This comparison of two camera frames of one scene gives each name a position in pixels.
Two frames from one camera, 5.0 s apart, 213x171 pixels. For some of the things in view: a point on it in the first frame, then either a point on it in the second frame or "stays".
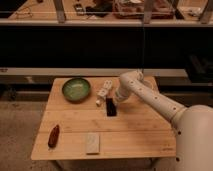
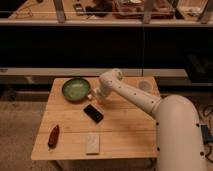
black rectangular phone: (111, 108) -> (94, 113)
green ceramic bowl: (76, 89) stays
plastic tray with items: (134, 9) stays
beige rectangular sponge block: (92, 143) stays
